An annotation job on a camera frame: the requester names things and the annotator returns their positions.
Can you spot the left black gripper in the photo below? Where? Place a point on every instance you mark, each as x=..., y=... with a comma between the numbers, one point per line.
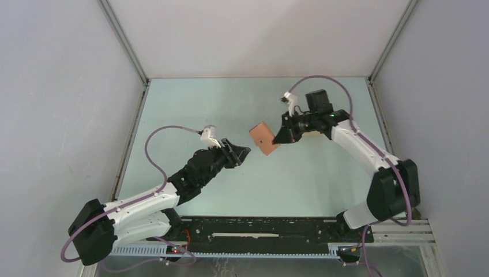
x=237, y=154

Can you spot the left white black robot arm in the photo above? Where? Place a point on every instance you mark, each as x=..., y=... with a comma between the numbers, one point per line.
x=98, y=228

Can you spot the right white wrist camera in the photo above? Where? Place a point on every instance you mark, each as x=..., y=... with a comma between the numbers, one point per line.
x=291, y=100

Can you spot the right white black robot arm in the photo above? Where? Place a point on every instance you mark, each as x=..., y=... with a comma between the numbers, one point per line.
x=394, y=187

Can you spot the orange leather card holder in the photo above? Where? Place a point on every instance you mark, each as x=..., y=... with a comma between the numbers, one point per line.
x=263, y=138

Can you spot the white slotted cable duct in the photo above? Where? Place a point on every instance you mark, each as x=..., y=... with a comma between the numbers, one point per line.
x=163, y=250

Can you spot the beige oval tray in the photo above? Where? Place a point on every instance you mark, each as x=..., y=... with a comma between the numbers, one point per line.
x=312, y=133

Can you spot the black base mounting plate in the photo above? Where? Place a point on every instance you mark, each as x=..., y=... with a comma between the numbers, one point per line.
x=276, y=235

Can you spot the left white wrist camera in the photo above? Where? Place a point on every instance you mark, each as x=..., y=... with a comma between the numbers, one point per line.
x=207, y=136

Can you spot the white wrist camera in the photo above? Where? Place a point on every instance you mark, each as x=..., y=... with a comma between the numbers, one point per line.
x=291, y=100
x=207, y=136

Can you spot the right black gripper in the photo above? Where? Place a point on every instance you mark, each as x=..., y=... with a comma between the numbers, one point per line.
x=288, y=133

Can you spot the aluminium frame rail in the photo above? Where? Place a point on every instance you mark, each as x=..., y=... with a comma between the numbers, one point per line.
x=418, y=233

